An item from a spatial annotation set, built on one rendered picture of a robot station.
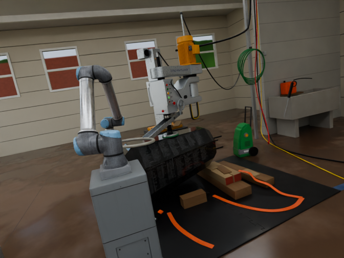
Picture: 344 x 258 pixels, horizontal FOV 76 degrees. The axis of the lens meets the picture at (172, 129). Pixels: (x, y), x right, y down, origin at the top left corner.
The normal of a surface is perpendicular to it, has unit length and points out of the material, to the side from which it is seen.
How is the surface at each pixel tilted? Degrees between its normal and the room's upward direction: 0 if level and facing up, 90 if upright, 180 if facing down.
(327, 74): 90
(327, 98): 90
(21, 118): 90
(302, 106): 90
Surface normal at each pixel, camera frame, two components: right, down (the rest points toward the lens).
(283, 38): 0.30, 0.14
